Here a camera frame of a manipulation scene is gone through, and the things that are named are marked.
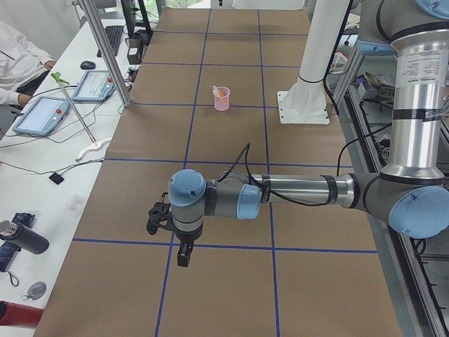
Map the pink mesh pen holder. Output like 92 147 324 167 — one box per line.
213 86 231 111

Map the clear plastic packet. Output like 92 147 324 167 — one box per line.
64 194 86 218

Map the small black square device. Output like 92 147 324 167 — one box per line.
48 172 65 185

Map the round silver tag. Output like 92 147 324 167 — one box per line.
22 281 47 300

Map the black water bottle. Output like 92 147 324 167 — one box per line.
1 220 49 254

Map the dark blue folded umbrella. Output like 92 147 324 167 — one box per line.
0 213 35 272

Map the red bottle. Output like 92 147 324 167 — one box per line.
1 300 43 329

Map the far blue teach pendant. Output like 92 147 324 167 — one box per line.
72 70 115 103

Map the blue teach pendant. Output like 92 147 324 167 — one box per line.
72 70 115 103
13 96 70 136

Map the near blue teach pendant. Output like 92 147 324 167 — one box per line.
13 96 70 136

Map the black computer mouse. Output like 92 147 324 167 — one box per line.
80 60 96 70

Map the black brown box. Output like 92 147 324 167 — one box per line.
127 32 147 65

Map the black keyboard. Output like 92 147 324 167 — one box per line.
105 25 124 56

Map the seated person in white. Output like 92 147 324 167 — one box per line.
1 22 55 107

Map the black monitor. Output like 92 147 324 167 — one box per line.
120 0 153 39

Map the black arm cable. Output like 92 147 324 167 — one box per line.
217 141 344 207

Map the white camera mast with base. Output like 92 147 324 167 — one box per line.
277 0 351 125

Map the grabber stick green handle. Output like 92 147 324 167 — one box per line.
51 72 112 162

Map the aluminium frame post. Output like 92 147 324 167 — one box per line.
78 0 131 107

